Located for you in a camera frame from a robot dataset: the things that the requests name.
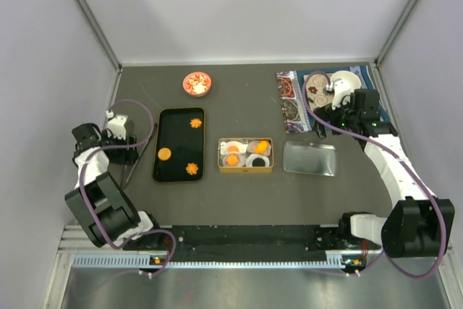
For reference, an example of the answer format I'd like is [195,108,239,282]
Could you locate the silver metal tongs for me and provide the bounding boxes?
[120,123,158,189]

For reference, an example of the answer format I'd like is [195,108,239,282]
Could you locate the silver tin lid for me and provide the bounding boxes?
[283,141,338,177]

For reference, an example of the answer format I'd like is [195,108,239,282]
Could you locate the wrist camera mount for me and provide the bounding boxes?
[326,79,357,110]
[106,110,134,140]

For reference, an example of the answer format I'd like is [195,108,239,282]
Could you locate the patterned cloth mat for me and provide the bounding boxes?
[276,65,375,133]

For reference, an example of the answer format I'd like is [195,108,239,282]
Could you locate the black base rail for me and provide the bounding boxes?
[144,224,362,262]

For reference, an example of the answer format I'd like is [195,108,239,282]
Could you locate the black round cookie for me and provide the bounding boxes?
[251,157,266,167]

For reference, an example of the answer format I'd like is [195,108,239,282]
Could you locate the white paper cup top-right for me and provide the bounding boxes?
[247,139,271,156]

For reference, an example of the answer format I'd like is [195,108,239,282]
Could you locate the orange figure cookie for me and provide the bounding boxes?
[227,145,240,153]

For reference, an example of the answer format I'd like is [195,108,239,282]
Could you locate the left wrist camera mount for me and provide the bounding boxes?
[106,110,134,140]

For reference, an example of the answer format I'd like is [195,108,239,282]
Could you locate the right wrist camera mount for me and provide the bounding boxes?
[326,79,357,110]

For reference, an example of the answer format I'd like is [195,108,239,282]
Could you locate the orange flower cookie top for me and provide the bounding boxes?
[190,118,203,129]

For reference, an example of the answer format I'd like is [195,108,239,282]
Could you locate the orange round cookie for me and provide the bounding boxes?
[157,147,171,161]

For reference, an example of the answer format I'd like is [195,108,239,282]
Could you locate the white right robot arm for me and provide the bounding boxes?
[310,88,455,258]

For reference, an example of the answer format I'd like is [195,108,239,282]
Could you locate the orange fish cookie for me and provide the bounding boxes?
[253,140,271,154]

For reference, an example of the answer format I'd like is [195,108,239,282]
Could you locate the red patterned small bowl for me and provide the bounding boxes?
[182,72,212,97]

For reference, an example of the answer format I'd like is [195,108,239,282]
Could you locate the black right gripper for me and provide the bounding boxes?
[313,93,360,140]

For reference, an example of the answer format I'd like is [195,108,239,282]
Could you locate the orange star flower cookie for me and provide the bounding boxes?
[225,153,242,167]

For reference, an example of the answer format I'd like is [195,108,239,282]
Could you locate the wooden puzzle board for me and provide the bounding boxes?
[302,72,341,111]

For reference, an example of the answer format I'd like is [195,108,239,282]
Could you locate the yellow cookie tin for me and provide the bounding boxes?
[217,137,274,174]

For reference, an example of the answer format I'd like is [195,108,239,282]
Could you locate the white bowl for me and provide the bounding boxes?
[331,70,362,92]

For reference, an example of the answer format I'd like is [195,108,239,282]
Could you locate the white paper cup top-left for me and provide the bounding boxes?
[219,140,247,156]

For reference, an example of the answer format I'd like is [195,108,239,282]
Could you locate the white paper cup bottom-right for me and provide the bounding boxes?
[246,153,270,168]

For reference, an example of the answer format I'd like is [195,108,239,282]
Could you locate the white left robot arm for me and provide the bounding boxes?
[64,116,164,250]

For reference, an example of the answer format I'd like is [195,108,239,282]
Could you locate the orange flower cookie bottom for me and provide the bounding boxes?
[185,163,199,176]

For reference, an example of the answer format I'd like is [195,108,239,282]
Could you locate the black rectangular tray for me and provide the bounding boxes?
[153,107,205,183]

